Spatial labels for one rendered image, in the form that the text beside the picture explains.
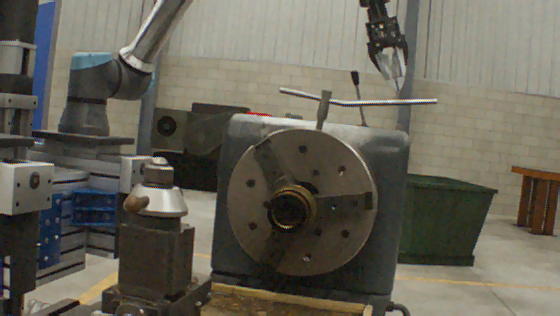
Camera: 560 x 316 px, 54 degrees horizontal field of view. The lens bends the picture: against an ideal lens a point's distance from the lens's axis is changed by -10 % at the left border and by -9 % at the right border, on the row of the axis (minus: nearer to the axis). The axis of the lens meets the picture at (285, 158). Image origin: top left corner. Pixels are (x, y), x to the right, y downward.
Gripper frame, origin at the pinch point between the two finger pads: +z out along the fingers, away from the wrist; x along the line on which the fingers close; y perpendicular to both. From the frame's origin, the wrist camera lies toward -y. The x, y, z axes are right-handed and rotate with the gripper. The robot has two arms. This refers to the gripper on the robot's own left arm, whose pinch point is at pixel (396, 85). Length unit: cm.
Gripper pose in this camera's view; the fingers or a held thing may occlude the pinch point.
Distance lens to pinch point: 133.8
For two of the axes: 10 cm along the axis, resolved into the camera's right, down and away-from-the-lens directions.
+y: -1.9, 0.3, -9.8
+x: 9.6, -2.2, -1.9
